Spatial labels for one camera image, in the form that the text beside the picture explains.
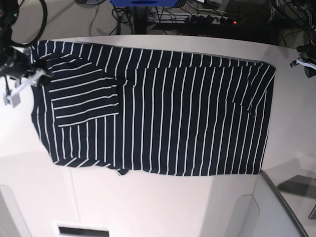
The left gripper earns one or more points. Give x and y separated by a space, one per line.
310 71

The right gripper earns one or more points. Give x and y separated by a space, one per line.
40 73

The navy white striped t-shirt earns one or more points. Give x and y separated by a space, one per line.
163 112

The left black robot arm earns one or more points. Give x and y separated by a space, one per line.
300 15

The blue bin under table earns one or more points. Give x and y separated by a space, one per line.
136 3

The black power strip red light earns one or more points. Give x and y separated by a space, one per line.
212 20

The white slotted panel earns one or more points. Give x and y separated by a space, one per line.
64 229

